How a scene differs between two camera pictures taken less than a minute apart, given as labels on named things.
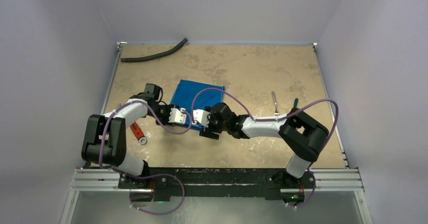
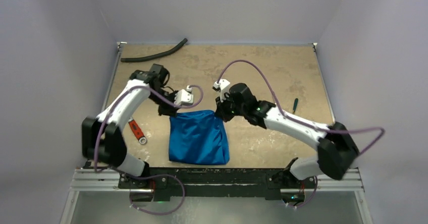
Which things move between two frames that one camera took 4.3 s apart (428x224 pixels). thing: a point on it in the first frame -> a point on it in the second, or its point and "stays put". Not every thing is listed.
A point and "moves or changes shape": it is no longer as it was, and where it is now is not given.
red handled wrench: [138, 133] stays put
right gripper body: [207, 128] -> [221, 108]
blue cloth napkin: [184, 92] moves or changes shape
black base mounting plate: [167, 182] stays put
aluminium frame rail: [326, 180] stays put
